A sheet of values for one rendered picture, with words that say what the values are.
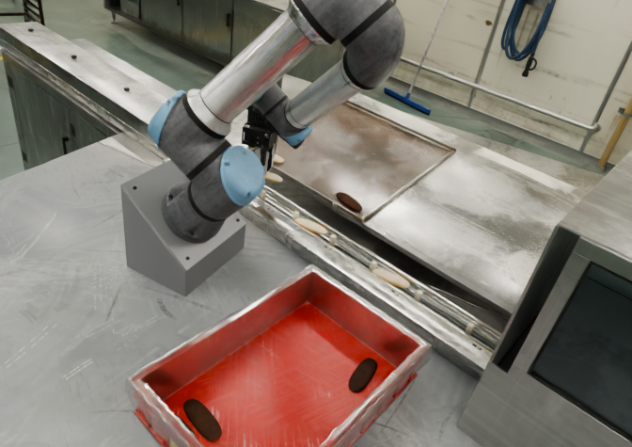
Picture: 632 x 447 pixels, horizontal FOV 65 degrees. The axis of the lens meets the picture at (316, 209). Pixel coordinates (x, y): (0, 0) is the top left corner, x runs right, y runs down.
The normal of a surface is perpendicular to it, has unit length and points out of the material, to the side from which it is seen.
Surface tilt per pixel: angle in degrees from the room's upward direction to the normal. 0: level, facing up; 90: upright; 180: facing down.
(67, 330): 0
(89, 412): 0
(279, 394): 0
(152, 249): 90
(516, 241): 10
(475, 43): 90
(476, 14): 90
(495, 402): 90
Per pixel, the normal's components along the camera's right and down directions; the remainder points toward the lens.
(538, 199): 0.03, -0.76
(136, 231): -0.46, 0.43
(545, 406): -0.66, 0.33
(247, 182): 0.75, -0.30
